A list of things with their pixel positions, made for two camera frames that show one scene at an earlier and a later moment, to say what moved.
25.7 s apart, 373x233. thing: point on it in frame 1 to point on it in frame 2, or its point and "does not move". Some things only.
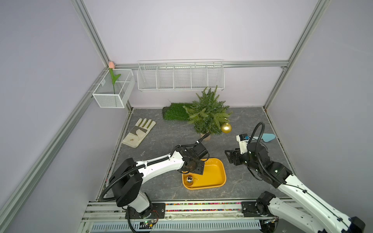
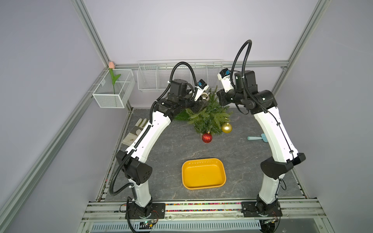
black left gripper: (199, 169) to (198, 106)
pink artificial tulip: (114, 78) does not move
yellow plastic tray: (214, 174) does not move
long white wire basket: (180, 74) does not move
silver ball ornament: (189, 179) to (205, 96)
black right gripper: (237, 153) to (224, 101)
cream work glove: (136, 135) does not move
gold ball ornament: (226, 128) does not move
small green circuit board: (145, 225) does not move
